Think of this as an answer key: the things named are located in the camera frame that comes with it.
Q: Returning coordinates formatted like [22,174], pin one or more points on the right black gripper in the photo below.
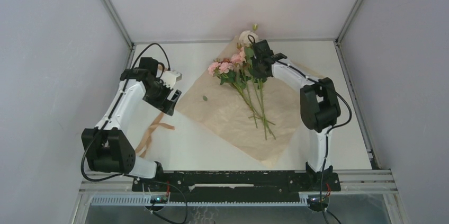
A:
[257,74]

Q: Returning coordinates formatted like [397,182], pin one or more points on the beige wrapping paper sheet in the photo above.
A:
[242,125]

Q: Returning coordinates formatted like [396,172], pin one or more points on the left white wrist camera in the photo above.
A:
[170,78]

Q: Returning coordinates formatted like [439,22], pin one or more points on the white slotted cable duct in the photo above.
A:
[162,201]

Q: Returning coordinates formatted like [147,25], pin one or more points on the pink rose stem bunch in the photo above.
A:
[224,70]

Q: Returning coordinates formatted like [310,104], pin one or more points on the white rose stem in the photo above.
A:
[247,36]

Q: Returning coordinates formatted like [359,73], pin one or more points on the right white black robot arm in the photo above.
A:
[319,104]

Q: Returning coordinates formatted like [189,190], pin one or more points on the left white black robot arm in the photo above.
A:
[107,147]

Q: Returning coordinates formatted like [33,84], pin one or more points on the tan ribbon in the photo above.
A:
[144,145]

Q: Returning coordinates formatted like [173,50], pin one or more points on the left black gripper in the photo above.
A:
[164,105]

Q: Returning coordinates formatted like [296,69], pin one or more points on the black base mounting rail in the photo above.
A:
[237,185]

